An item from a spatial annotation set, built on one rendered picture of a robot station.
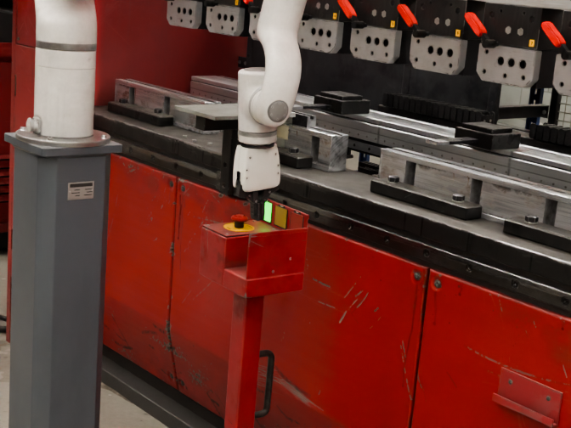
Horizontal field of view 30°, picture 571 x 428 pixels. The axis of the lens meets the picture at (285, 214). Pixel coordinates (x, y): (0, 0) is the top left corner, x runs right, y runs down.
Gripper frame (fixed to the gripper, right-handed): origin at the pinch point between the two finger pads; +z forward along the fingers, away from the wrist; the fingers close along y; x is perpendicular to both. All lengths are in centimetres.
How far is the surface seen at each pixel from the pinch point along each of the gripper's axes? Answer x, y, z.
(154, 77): -130, -46, -8
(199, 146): -58, -20, -1
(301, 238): 4.9, -8.6, 6.7
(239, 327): -4.2, 2.2, 28.9
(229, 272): -1.9, 6.2, 13.8
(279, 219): -5.1, -9.8, 5.0
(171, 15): -91, -31, -33
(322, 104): -46, -54, -11
